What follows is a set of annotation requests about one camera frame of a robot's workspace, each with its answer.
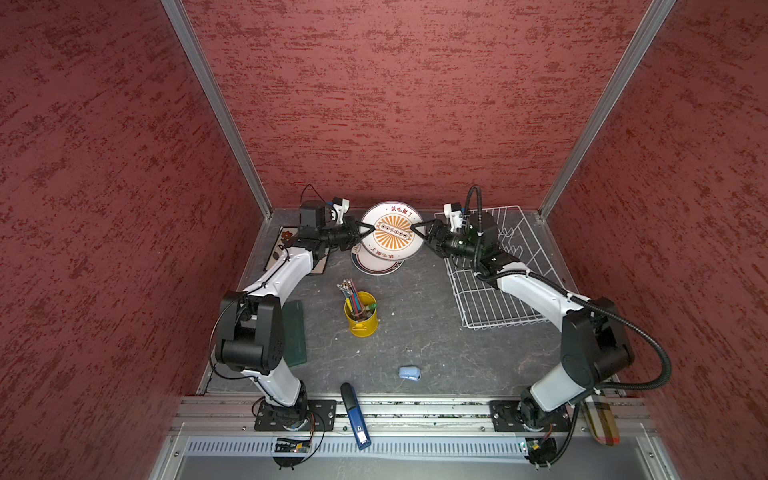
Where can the plaid tape roll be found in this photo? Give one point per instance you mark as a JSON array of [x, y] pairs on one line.
[[602, 423]]

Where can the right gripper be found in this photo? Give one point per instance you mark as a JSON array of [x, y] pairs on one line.
[[438, 225]]

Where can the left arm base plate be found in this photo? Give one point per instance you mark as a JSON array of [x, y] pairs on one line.
[[305, 416]]

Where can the white wire dish rack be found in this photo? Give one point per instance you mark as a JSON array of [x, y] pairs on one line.
[[524, 288]]

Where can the green rectangular block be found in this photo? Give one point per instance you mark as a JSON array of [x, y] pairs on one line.
[[295, 352]]

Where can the white round plate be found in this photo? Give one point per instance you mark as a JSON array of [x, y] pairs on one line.
[[392, 238], [372, 265]]

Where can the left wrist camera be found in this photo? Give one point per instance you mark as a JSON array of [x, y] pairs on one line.
[[339, 206]]

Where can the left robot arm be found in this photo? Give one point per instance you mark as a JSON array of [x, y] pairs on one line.
[[249, 335]]

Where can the light blue eraser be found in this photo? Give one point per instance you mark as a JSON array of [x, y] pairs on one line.
[[410, 373]]

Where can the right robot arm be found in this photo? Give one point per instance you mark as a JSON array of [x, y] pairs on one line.
[[594, 346]]

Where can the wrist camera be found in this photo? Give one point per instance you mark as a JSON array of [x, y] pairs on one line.
[[339, 206], [455, 217]]

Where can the square floral plate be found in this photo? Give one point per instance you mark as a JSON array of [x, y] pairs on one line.
[[286, 233]]

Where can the coloured pencils bundle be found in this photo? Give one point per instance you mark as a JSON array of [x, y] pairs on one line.
[[358, 309]]

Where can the blue black stapler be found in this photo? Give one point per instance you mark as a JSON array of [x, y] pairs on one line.
[[355, 416]]

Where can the yellow pencil cup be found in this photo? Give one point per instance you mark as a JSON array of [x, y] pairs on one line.
[[363, 323]]

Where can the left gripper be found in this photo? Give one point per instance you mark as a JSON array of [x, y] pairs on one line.
[[353, 235]]

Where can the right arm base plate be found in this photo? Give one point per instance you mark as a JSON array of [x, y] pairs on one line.
[[514, 416]]

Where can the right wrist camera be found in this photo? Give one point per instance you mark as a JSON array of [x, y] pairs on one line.
[[455, 217]]

